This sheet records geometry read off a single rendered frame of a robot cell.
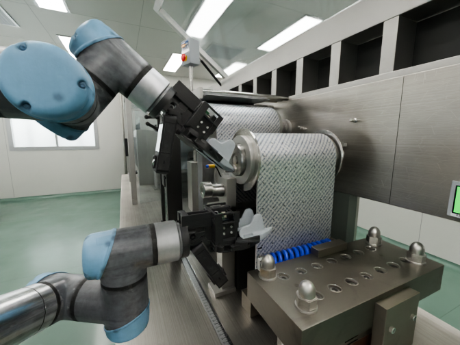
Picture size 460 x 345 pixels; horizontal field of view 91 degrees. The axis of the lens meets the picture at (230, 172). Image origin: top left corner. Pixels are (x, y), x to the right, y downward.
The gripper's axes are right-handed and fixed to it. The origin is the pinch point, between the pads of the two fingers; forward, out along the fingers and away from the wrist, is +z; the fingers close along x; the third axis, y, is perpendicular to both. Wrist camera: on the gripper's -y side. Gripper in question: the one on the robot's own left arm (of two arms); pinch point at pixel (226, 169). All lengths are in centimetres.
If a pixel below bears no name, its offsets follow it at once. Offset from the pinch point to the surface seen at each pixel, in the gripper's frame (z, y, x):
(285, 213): 16.7, 0.0, -5.9
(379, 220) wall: 271, 96, 122
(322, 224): 29.0, 4.1, -5.9
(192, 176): 17, -4, 68
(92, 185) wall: -5, -139, 550
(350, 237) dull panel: 44.4, 7.6, -4.1
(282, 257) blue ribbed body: 19.8, -8.8, -9.2
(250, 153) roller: 0.2, 5.1, -4.9
